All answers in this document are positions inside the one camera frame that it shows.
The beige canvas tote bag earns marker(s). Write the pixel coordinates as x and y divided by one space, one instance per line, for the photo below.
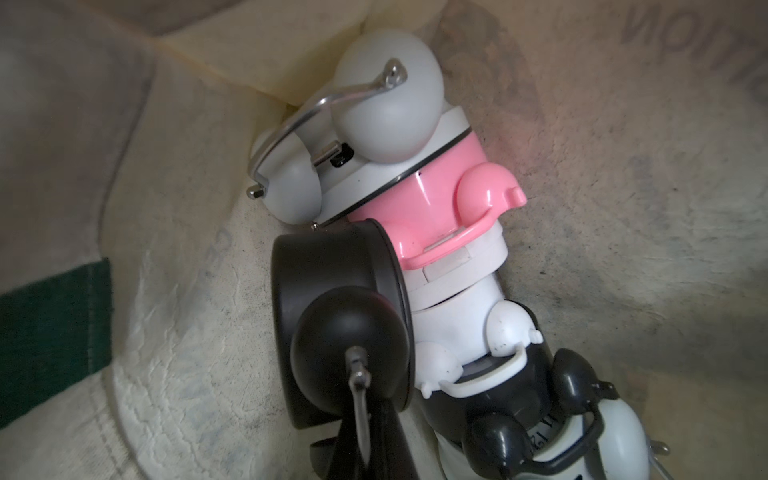
638 130

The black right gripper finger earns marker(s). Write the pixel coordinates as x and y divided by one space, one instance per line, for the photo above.
376 449

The white twin-bell alarm clock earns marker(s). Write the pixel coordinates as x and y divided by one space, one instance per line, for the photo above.
382 116

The pink alarm clock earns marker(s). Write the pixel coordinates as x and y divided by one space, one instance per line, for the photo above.
444 205

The small white alarm clock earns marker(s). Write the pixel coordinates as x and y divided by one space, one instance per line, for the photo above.
468 337

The black twin-bell alarm clock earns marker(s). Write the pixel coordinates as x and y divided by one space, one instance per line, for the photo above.
342 323

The black and white alarm clock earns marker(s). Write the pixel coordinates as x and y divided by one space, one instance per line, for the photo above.
556 419

